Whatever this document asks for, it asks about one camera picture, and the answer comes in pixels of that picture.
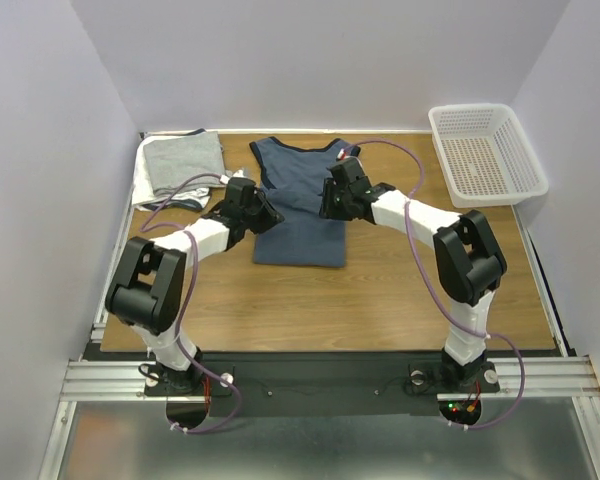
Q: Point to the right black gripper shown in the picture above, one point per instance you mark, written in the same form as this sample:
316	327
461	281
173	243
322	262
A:
331	201

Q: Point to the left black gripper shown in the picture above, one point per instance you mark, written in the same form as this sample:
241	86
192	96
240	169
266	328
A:
271	217

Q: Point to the blue tank top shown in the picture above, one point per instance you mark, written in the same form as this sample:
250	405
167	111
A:
292	180

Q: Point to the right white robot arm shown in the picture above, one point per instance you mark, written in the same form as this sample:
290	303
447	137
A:
457	255

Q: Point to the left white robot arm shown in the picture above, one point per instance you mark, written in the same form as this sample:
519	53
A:
146	291

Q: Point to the folded grey tank top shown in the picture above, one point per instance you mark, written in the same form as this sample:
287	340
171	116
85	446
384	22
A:
170	162

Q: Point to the white plastic basket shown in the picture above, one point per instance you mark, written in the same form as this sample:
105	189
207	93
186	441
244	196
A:
485	156

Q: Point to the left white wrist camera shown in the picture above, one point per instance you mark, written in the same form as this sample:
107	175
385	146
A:
229	175

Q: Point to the aluminium frame rail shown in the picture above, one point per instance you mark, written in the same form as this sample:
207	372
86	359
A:
103	381

